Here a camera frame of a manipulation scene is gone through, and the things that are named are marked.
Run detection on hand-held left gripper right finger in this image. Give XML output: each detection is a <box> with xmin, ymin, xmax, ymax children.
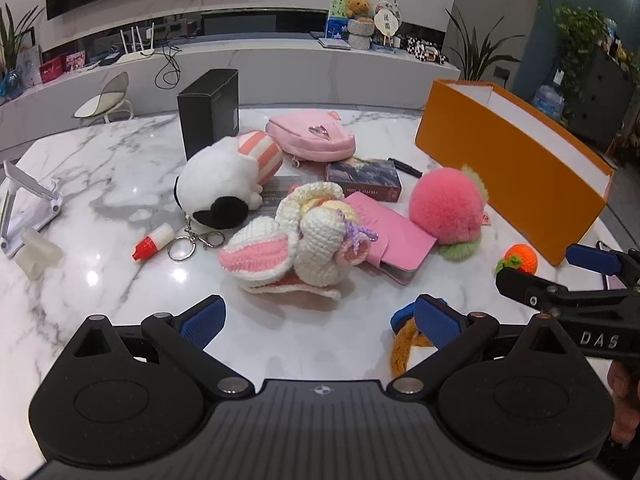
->
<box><xmin>387</xmin><ymin>293</ymin><xmax>577</xmax><ymax>399</ymax></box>

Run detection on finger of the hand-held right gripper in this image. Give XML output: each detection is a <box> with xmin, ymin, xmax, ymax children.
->
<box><xmin>495</xmin><ymin>266</ymin><xmax>640</xmax><ymax>317</ymax></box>
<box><xmin>566</xmin><ymin>242</ymin><xmax>640</xmax><ymax>289</ymax></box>

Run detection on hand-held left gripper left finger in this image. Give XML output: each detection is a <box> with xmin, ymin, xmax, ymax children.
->
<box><xmin>65</xmin><ymin>294</ymin><xmax>256</xmax><ymax>401</ymax></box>

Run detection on orange crochet fruit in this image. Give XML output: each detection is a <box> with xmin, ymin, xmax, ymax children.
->
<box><xmin>495</xmin><ymin>243</ymin><xmax>539</xmax><ymax>277</ymax></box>

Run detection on brown furry charm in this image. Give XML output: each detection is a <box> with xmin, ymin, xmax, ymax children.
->
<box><xmin>390</xmin><ymin>302</ymin><xmax>432</xmax><ymax>380</ymax></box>

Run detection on orange cardboard box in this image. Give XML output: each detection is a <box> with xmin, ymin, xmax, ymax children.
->
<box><xmin>415</xmin><ymin>79</ymin><xmax>615</xmax><ymax>267</ymax></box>

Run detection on white plush with striped hat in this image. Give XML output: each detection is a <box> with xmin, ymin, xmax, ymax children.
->
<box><xmin>175</xmin><ymin>130</ymin><xmax>285</xmax><ymax>231</ymax></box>

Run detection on pink fabric pouch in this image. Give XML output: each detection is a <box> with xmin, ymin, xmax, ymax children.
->
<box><xmin>265</xmin><ymin>109</ymin><xmax>357</xmax><ymax>168</ymax></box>

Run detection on black and white checkered items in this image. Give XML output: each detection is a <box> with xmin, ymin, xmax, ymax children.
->
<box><xmin>400</xmin><ymin>35</ymin><xmax>448</xmax><ymax>65</ymax></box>

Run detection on person's right hand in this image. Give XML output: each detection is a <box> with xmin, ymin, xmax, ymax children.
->
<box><xmin>606</xmin><ymin>360</ymin><xmax>640</xmax><ymax>446</ymax></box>

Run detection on white bottle with red cap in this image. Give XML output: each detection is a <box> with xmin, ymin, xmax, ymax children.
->
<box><xmin>132</xmin><ymin>224</ymin><xmax>176</xmax><ymax>262</ymax></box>

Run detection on pink furry peach plush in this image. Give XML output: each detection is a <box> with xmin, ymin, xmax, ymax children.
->
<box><xmin>409</xmin><ymin>164</ymin><xmax>493</xmax><ymax>263</ymax></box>

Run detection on crochet bunny toy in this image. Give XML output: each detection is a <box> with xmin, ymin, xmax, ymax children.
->
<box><xmin>217</xmin><ymin>182</ymin><xmax>378</xmax><ymax>302</ymax></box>

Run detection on grey cabinet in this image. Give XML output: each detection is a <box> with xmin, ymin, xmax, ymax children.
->
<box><xmin>567</xmin><ymin>52</ymin><xmax>636</xmax><ymax>148</ymax></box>

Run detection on clear acrylic card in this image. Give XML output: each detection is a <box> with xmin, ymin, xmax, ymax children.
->
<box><xmin>262</xmin><ymin>175</ymin><xmax>327</xmax><ymax>206</ymax></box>

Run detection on blue water bottle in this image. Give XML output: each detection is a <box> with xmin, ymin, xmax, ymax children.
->
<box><xmin>531</xmin><ymin>85</ymin><xmax>566</xmax><ymax>121</ymax></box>

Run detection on dark picture card box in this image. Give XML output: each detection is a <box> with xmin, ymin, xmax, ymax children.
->
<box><xmin>325</xmin><ymin>157</ymin><xmax>403</xmax><ymax>204</ymax></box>

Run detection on translucent plastic block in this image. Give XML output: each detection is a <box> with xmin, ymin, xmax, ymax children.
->
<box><xmin>14</xmin><ymin>227</ymin><xmax>64</xmax><ymax>281</ymax></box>

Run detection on black cardboard box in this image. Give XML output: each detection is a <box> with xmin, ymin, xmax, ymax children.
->
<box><xmin>177</xmin><ymin>69</ymin><xmax>240</xmax><ymax>161</ymax></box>

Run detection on white folding phone stand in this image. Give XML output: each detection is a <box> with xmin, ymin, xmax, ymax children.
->
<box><xmin>0</xmin><ymin>160</ymin><xmax>65</xmax><ymax>259</ymax></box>

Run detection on bushy green plant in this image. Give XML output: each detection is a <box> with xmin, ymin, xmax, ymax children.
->
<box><xmin>554</xmin><ymin>4</ymin><xmax>609</xmax><ymax>101</ymax></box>

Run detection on potted long leaf plant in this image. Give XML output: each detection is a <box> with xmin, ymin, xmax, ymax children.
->
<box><xmin>444</xmin><ymin>7</ymin><xmax>526</xmax><ymax>83</ymax></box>

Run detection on white rolling stool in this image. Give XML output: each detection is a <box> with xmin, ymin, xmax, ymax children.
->
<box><xmin>74</xmin><ymin>71</ymin><xmax>135</xmax><ymax>125</ymax></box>

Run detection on white marble media console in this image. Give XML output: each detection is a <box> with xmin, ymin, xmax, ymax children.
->
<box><xmin>0</xmin><ymin>7</ymin><xmax>461</xmax><ymax>153</ymax></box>

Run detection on white router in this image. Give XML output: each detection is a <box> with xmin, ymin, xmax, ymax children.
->
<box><xmin>115</xmin><ymin>22</ymin><xmax>156</xmax><ymax>64</ymax></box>

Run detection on red gift box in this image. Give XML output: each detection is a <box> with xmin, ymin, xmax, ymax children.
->
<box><xmin>39</xmin><ymin>57</ymin><xmax>68</xmax><ymax>84</ymax></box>

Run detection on round paper fan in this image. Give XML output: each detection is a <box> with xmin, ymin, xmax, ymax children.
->
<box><xmin>374</xmin><ymin>2</ymin><xmax>404</xmax><ymax>41</ymax></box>

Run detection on grey laptop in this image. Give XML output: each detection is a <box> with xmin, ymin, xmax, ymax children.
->
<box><xmin>310</xmin><ymin>31</ymin><xmax>352</xmax><ymax>51</ymax></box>

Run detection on blue glass ornament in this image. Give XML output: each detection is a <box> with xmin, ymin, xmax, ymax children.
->
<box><xmin>0</xmin><ymin>72</ymin><xmax>24</xmax><ymax>99</ymax></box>

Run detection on green and blue picture card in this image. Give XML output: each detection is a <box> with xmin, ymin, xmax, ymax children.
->
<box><xmin>326</xmin><ymin>0</ymin><xmax>351</xmax><ymax>40</ymax></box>

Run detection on green leafy plant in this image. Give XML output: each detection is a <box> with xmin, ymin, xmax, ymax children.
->
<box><xmin>0</xmin><ymin>2</ymin><xmax>46</xmax><ymax>76</ymax></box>

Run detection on silver key ring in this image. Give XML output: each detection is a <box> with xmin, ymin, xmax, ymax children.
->
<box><xmin>167</xmin><ymin>215</ymin><xmax>226</xmax><ymax>262</ymax></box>

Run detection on black handled screwdriver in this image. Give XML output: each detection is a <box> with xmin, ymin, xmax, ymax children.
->
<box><xmin>389</xmin><ymin>157</ymin><xmax>424</xmax><ymax>178</ymax></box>

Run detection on black cable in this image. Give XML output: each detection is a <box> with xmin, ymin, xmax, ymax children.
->
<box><xmin>154</xmin><ymin>40</ymin><xmax>182</xmax><ymax>90</ymax></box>

